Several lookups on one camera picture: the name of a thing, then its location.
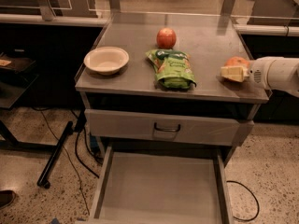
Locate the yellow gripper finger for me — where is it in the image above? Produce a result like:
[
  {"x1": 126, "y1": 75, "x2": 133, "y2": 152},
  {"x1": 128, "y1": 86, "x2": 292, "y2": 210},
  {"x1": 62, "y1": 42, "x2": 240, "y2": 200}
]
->
[{"x1": 221, "y1": 66, "x2": 249, "y2": 82}]

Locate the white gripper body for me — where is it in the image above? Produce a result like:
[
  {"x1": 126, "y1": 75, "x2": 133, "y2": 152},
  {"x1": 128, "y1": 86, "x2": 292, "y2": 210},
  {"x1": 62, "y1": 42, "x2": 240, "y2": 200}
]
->
[{"x1": 249, "y1": 58, "x2": 273, "y2": 90}]

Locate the orange fruit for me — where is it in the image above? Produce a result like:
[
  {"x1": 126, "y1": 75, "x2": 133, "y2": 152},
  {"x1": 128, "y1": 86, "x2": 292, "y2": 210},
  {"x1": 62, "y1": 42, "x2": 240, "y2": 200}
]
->
[{"x1": 225, "y1": 56, "x2": 249, "y2": 68}]

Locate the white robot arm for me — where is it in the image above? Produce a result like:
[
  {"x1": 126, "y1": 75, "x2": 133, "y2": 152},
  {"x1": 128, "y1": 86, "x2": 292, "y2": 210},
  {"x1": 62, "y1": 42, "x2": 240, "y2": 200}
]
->
[{"x1": 221, "y1": 57, "x2": 299, "y2": 97}]

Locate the grey metal drawer cabinet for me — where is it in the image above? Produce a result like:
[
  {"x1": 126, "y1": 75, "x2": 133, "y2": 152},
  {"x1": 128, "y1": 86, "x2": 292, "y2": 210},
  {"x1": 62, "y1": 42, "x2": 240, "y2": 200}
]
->
[{"x1": 76, "y1": 13, "x2": 268, "y2": 161}]

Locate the closed top drawer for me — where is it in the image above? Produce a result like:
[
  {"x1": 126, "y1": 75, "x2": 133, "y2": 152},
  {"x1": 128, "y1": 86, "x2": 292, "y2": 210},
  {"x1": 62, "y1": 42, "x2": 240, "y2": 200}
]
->
[{"x1": 85, "y1": 109, "x2": 254, "y2": 146}]

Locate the open middle drawer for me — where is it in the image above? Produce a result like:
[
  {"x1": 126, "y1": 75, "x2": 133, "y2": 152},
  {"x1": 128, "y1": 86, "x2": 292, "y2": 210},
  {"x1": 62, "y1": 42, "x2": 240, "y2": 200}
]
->
[{"x1": 76, "y1": 147, "x2": 234, "y2": 224}]

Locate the green snack bag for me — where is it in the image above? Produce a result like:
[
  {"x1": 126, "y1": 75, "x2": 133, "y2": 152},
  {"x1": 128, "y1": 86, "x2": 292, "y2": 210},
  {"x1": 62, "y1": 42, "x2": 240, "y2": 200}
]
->
[{"x1": 146, "y1": 49, "x2": 196, "y2": 90}]

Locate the red apple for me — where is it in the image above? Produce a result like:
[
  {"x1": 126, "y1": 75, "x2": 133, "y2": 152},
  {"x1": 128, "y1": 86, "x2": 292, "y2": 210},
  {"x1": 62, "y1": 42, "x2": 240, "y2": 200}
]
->
[{"x1": 156, "y1": 28, "x2": 177, "y2": 49}]

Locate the white bowl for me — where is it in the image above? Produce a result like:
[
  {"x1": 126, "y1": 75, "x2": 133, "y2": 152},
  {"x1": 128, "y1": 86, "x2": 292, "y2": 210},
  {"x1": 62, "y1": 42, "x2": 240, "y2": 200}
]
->
[{"x1": 83, "y1": 47, "x2": 129, "y2": 76}]

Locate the black stand leg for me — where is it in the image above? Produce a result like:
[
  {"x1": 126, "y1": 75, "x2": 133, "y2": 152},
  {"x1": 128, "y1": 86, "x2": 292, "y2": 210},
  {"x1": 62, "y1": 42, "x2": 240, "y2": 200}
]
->
[{"x1": 37, "y1": 112, "x2": 86, "y2": 189}]

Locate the dark side table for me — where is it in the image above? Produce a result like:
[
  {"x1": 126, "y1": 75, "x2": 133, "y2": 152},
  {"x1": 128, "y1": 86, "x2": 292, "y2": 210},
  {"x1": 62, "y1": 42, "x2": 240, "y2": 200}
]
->
[{"x1": 0, "y1": 53, "x2": 56, "y2": 152}]

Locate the dark shoe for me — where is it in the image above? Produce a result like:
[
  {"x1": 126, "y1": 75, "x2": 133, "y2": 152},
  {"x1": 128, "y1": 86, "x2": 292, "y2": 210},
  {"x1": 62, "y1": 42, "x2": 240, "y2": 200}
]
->
[{"x1": 0, "y1": 189, "x2": 16, "y2": 209}]

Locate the grey rail barrier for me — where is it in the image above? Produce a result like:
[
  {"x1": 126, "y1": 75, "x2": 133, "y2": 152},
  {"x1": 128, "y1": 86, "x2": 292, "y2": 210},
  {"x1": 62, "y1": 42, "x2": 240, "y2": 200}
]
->
[{"x1": 0, "y1": 0, "x2": 299, "y2": 36}]

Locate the black drawer handle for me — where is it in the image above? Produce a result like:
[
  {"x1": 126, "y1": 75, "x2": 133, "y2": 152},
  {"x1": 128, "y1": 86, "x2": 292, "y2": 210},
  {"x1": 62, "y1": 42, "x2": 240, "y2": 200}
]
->
[{"x1": 154, "y1": 122, "x2": 181, "y2": 133}]

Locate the black floor cable right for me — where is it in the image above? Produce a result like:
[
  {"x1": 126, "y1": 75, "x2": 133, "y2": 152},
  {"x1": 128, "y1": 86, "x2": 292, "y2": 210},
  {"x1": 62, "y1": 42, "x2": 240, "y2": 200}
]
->
[{"x1": 226, "y1": 180, "x2": 261, "y2": 222}]

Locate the black floor cable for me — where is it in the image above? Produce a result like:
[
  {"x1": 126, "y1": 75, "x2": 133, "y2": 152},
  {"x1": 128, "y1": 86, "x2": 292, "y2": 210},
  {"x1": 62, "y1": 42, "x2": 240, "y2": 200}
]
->
[
  {"x1": 226, "y1": 180, "x2": 261, "y2": 222},
  {"x1": 31, "y1": 105, "x2": 105, "y2": 217}
]

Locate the black floor cable left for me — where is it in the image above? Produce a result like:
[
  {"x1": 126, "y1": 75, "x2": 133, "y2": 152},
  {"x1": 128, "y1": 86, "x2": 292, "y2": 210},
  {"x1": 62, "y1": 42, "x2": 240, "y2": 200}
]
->
[{"x1": 31, "y1": 105, "x2": 105, "y2": 217}]

